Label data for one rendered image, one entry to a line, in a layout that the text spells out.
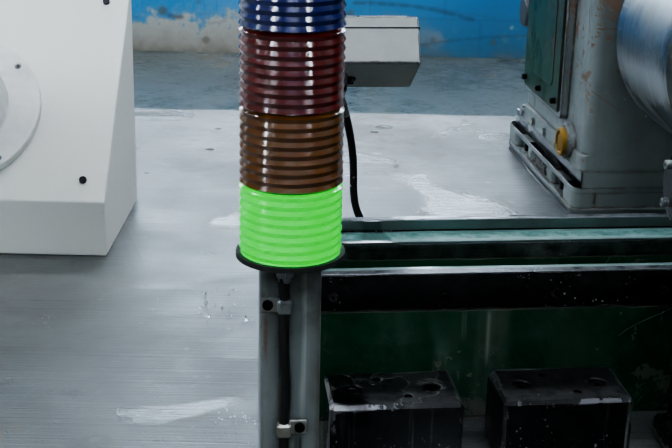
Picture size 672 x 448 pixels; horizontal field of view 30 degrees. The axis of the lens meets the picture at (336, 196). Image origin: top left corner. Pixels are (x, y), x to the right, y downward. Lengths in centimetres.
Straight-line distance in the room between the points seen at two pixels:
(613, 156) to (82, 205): 63
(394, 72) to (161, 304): 33
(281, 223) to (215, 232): 78
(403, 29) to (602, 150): 40
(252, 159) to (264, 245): 5
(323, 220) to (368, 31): 55
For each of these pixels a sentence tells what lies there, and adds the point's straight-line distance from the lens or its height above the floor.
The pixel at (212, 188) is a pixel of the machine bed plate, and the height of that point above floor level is 80.
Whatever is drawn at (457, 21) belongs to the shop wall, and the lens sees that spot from 669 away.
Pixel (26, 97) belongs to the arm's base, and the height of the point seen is 96.
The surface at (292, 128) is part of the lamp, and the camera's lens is 68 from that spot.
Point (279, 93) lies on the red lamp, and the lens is 68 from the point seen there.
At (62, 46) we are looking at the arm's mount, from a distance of 150.
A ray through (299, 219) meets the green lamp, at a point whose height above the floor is 106.
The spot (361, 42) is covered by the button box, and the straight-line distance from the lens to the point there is 123.
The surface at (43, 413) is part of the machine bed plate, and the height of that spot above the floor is 80.
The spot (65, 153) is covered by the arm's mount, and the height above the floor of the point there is 90.
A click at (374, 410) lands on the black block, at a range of 94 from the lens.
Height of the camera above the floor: 128
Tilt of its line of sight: 17 degrees down
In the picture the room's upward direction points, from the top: 1 degrees clockwise
